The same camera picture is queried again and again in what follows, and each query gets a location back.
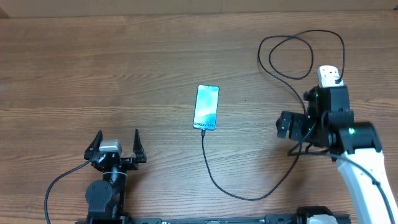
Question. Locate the white charger plug adapter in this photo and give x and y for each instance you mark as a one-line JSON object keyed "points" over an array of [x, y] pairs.
{"points": [[328, 82]]}

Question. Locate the white power extension strip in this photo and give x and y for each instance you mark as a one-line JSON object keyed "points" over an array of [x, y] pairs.
{"points": [[327, 71]]}

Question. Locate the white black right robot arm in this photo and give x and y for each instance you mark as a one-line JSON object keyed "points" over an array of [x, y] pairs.
{"points": [[355, 147]]}

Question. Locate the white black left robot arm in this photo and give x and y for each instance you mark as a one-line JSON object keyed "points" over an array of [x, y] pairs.
{"points": [[106, 197]]}

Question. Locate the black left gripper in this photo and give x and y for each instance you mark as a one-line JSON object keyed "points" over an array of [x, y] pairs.
{"points": [[132, 163]]}

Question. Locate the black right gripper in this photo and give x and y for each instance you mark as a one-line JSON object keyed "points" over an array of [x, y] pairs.
{"points": [[297, 122]]}

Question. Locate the blue Samsung Galaxy smartphone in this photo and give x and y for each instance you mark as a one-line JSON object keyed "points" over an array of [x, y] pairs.
{"points": [[206, 107]]}

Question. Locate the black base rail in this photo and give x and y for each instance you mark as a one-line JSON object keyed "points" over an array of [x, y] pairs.
{"points": [[311, 214]]}

